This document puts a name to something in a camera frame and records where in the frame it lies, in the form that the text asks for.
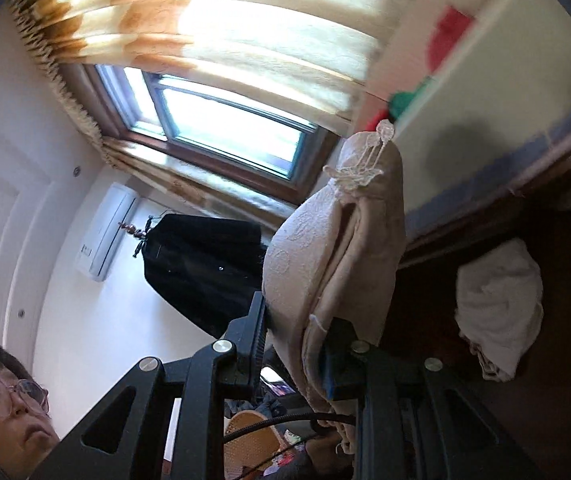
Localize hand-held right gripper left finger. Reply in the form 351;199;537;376
28;292;271;480

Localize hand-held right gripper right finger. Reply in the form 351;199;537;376
315;317;546;480

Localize white underwear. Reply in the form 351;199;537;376
454;237;545;382

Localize wooden drawer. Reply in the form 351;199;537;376
380;195;571;480

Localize green black striped underwear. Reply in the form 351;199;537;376
388;77;434;120

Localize white cardboard box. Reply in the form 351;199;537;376
365;0;571;221

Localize dark red underwear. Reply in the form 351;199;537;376
426;7;472;70

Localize dark hanging coat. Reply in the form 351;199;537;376
144;212;269;342

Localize tan woven basket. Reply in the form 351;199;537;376
222;409;287;480

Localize beige side curtain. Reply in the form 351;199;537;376
100;135;299;219

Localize white air conditioner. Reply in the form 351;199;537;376
76;183;139;282

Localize eyeglasses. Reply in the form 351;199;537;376
0;379;49;417

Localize brown framed window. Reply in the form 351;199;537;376
82;62;342;197

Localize person's head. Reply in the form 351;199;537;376
0;337;61;480

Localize cream patterned curtain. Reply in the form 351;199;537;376
8;0;511;127

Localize black cable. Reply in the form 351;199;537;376
222;410;357;447

